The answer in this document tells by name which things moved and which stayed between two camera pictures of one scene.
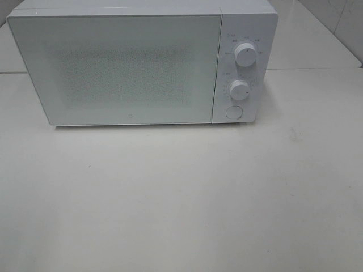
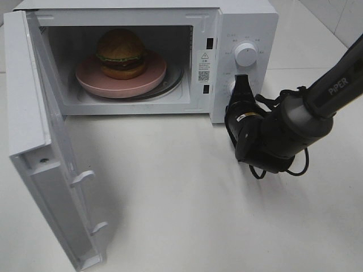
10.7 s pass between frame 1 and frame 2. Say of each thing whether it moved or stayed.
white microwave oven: stayed
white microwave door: moved
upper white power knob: stayed
